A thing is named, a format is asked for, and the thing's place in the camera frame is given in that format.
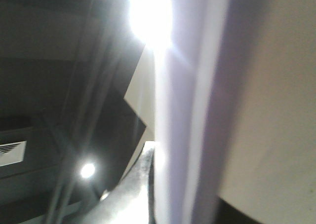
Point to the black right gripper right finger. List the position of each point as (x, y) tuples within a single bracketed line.
[(227, 214)]

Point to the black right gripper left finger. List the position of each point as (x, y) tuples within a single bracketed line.
[(128, 202)]

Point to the white paper sheet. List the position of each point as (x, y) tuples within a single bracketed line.
[(236, 112)]

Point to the round ceiling light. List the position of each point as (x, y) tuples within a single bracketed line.
[(87, 170)]

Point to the white ceiling vent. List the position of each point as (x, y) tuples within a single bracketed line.
[(12, 153)]

